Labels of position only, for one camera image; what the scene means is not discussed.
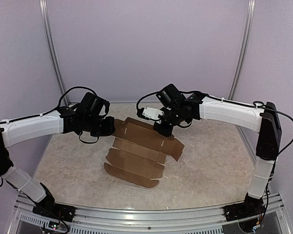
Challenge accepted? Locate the aluminium corner post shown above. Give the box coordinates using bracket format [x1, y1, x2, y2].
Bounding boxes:
[229, 0, 256, 100]
[39, 0, 66, 95]

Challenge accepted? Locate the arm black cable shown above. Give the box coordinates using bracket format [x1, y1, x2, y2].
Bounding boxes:
[136, 90, 293, 220]
[57, 85, 110, 144]

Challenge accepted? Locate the front aluminium frame rail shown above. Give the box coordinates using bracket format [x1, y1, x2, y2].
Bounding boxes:
[13, 192, 291, 234]

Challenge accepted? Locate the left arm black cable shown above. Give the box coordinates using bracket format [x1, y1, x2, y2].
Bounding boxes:
[57, 85, 110, 144]

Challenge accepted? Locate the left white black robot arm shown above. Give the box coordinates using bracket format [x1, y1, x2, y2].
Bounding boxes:
[0, 92, 115, 217]

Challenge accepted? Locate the left aluminium corner post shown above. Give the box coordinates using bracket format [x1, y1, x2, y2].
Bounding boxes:
[39, 0, 66, 95]

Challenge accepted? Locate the brown cardboard box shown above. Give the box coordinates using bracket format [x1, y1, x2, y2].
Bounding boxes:
[104, 117, 184, 188]

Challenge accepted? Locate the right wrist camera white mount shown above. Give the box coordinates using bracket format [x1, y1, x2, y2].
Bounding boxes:
[137, 107, 164, 121]

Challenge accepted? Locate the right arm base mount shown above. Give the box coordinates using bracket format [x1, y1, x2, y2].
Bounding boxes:
[223, 201, 265, 222]

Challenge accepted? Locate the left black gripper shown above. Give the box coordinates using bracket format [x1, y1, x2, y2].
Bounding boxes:
[83, 116, 116, 137]

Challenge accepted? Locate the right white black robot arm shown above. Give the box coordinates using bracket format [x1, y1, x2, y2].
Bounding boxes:
[153, 84, 282, 216]

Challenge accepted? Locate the right aluminium corner post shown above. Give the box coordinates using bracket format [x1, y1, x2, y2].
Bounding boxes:
[229, 0, 256, 100]

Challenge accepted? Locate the small circuit board with led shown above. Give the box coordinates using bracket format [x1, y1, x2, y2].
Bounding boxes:
[47, 221, 60, 231]

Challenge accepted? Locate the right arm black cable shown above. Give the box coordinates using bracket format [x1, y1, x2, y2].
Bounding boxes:
[136, 90, 293, 220]

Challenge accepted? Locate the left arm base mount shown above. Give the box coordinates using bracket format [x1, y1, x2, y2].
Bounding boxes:
[32, 202, 76, 222]

